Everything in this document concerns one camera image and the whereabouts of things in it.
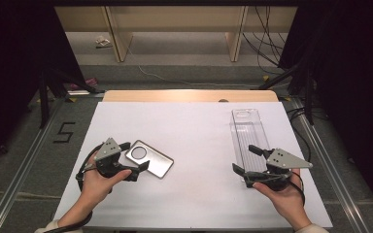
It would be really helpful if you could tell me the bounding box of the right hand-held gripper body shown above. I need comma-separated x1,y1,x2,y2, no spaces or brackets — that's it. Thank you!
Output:
254,148,314,191

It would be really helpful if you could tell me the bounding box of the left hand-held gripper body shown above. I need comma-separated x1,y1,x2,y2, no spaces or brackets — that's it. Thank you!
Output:
93,137,124,179

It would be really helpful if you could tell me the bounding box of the clear plastic tray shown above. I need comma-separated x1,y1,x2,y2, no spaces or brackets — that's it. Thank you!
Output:
229,108,273,183

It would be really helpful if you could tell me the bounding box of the grey phone case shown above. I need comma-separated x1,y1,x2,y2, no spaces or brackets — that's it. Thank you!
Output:
124,139,175,180

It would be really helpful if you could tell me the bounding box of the person's right hand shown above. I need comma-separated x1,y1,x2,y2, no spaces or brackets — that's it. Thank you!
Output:
253,169,308,221

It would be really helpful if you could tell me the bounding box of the person's left hand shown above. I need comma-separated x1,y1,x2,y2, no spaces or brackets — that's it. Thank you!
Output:
77,153,132,213

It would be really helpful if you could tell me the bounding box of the white table sheet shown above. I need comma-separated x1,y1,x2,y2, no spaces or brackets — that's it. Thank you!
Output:
52,101,334,231

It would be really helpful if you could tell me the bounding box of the flat white object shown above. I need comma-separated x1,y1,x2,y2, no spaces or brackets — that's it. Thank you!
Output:
66,89,91,97

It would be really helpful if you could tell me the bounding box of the black metal stand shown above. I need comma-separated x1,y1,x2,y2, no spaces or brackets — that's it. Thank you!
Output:
257,61,316,126

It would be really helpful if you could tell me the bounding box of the pink object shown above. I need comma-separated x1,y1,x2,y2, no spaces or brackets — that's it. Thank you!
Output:
69,77,98,91

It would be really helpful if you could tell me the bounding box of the black tripod stand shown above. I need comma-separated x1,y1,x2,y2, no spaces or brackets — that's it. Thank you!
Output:
38,68,106,129

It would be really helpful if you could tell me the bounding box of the dark curtain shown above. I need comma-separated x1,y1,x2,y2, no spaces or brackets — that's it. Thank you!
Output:
0,0,87,171
277,0,373,222

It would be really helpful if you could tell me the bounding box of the crumpled white paper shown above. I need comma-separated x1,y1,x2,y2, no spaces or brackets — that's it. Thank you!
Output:
94,35,114,50

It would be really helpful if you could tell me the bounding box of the light wooden shelf unit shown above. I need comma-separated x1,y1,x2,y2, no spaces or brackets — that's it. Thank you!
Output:
53,5,299,63

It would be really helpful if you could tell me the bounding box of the thick black left gripper cable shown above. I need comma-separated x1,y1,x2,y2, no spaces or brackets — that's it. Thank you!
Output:
43,144,104,233

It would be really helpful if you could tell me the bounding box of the metal floor rail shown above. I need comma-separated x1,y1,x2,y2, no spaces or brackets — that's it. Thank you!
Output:
0,96,66,233
290,96,371,233

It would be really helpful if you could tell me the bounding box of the bundle of black cables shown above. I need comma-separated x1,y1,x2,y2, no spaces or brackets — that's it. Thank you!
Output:
242,5,289,76

